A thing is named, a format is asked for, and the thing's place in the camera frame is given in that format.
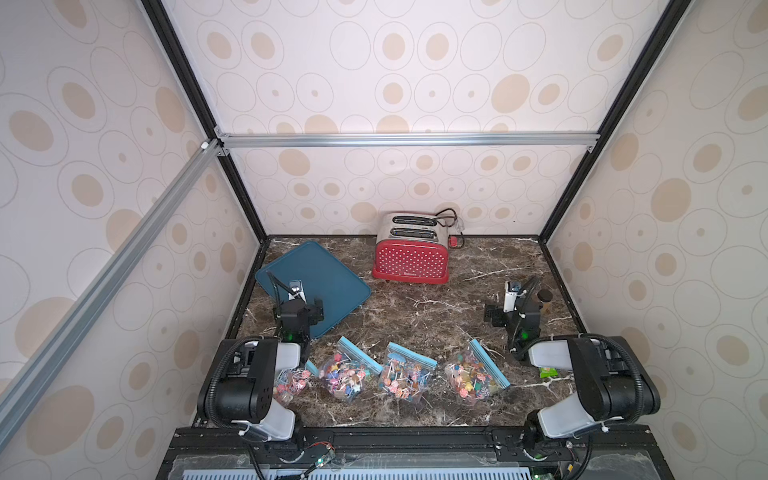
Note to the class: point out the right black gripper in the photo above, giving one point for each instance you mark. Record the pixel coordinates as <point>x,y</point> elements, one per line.
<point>514,315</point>

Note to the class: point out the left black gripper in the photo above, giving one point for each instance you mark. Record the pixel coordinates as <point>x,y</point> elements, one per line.
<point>314,312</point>

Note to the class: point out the teal rectangular tray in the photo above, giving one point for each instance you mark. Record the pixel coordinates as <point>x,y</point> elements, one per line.
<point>323,277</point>

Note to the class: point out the candy ziploc bag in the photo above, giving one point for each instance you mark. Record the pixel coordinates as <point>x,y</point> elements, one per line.
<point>406,374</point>
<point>474,376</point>
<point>345,374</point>
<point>290,383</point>

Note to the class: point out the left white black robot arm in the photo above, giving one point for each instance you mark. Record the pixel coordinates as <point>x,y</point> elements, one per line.
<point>252,380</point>

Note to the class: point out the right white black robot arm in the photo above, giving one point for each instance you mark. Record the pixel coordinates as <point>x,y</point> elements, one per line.
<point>611,384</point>

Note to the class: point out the brown bottle black cap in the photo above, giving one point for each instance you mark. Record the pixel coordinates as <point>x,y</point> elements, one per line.
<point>545,296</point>

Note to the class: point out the green candy packet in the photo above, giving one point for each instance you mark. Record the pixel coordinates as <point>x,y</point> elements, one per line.
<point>547,372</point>

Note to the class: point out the red polka dot toaster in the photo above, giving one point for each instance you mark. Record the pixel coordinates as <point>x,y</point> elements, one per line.
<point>414,247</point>

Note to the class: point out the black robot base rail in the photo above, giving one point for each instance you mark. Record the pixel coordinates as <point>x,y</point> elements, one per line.
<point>491,452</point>

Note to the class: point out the left slanted aluminium frame bar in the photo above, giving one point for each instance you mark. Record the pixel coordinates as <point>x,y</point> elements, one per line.
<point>39,372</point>

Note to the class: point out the horizontal aluminium frame bar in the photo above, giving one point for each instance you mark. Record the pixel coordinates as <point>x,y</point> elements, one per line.
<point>444,139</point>

